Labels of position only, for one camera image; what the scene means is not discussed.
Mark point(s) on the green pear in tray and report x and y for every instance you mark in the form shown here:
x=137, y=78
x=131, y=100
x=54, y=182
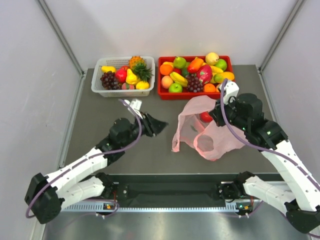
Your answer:
x=179, y=62

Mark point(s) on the yellow lemon lower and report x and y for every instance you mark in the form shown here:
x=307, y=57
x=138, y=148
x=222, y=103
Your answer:
x=142, y=85

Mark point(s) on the yellow green mango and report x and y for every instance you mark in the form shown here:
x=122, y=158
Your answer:
x=220, y=77

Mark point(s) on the red plastic tray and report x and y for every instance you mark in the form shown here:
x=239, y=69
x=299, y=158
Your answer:
x=185, y=95

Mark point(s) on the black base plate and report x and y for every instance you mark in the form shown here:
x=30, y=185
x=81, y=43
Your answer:
x=215, y=191

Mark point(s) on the pink peach in basket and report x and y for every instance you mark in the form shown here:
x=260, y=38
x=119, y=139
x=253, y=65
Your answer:
x=127, y=86

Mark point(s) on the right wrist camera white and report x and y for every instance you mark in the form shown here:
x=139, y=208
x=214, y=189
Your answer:
x=230, y=89

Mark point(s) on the yellow pear in basket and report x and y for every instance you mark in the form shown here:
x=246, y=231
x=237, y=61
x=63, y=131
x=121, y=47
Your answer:
x=106, y=69

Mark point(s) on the pink dragon fruit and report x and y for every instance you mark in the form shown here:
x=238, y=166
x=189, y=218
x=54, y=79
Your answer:
x=204, y=74

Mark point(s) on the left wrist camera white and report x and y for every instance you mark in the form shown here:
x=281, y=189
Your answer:
x=134, y=106

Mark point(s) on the peach in tray right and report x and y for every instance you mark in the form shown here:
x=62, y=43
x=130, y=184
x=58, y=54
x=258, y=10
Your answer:
x=218, y=88

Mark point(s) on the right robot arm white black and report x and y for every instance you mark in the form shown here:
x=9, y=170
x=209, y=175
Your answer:
x=243, y=116

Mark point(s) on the pineapple toy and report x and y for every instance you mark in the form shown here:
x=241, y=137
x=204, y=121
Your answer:
x=139, y=67

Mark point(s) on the orange fruit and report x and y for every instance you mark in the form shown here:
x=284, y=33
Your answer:
x=165, y=69
x=209, y=88

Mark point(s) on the yellow pear in tray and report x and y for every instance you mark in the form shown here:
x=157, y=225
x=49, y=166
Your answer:
x=212, y=58

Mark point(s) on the orange fruit lower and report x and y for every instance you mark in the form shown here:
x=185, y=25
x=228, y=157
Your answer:
x=209, y=88

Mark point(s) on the grey slotted cable duct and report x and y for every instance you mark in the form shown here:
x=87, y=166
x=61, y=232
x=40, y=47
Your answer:
x=108, y=207

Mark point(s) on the pink plastic bag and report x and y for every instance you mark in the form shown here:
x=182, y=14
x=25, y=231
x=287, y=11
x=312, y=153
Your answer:
x=209, y=140

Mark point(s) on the green apple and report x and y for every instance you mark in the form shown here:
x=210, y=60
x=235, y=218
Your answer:
x=175, y=88
x=221, y=64

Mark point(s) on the red apple from bag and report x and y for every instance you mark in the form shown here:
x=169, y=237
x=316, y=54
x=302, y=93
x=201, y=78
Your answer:
x=205, y=117

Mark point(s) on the peach in tray left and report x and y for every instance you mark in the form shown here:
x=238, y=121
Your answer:
x=166, y=82

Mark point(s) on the orange fruit upper left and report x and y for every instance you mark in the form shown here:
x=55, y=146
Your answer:
x=165, y=69

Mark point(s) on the yellow banana in tray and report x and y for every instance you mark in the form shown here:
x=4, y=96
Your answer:
x=215, y=69

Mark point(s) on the purple grapes in tray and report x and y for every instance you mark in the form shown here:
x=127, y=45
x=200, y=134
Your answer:
x=194, y=85

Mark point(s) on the green apple upper right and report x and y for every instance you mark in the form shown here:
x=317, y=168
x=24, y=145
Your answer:
x=221, y=64

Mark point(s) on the red pomegranate fruit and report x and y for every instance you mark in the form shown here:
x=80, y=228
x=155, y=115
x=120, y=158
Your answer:
x=121, y=76

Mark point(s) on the white plastic basket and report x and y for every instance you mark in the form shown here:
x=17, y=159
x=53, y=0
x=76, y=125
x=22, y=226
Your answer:
x=118, y=62

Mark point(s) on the yellow pear from bag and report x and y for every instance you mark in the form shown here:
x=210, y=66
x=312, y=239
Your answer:
x=131, y=78

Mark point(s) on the green apple lower left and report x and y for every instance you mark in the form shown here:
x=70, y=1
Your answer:
x=175, y=88

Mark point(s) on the red apple in basket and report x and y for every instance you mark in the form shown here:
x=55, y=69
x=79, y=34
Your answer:
x=125, y=67

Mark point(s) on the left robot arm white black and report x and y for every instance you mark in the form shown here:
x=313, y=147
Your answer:
x=48, y=194

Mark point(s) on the yellow starfruit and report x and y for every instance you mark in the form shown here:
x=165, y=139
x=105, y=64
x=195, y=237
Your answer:
x=177, y=78

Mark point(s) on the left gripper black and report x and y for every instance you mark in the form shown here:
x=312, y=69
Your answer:
x=153, y=126

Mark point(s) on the dark red grape bunch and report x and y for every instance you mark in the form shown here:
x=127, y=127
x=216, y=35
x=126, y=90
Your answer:
x=109, y=81

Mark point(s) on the red orange mango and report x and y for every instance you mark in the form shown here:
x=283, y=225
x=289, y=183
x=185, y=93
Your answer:
x=195, y=65

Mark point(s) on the peach in tray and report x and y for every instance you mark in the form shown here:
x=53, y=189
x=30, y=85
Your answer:
x=166, y=82
x=218, y=88

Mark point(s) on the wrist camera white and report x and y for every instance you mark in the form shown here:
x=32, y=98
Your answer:
x=134, y=106
x=230, y=89

